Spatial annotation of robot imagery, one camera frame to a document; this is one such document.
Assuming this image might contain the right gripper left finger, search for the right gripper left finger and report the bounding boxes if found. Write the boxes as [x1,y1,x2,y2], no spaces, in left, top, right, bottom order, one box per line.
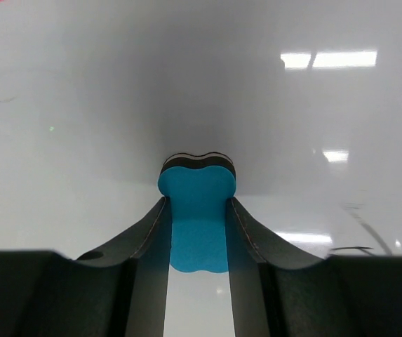
[0,197,172,336]

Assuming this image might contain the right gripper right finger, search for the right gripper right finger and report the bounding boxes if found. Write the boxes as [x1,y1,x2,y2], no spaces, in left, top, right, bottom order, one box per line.
[225,198,402,336]

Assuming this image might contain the blue whiteboard eraser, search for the blue whiteboard eraser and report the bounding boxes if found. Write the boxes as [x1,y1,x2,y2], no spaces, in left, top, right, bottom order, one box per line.
[157,152,236,273]

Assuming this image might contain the pink-framed whiteboard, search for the pink-framed whiteboard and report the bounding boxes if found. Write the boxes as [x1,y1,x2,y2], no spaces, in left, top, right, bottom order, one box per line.
[0,1,402,336]

